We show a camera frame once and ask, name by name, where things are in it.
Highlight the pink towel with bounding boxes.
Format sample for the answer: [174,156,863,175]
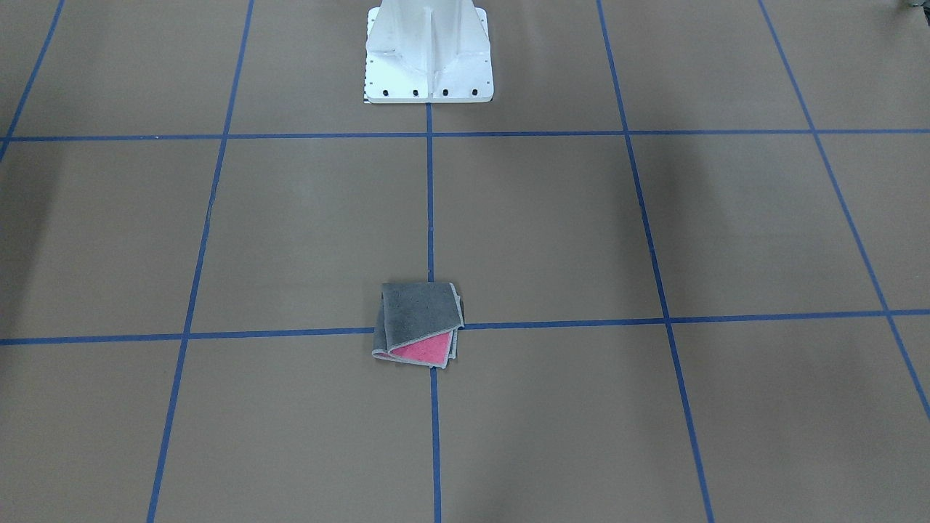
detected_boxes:
[371,282,464,370]

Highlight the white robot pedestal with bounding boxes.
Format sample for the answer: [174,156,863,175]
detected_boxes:
[363,1,495,104]

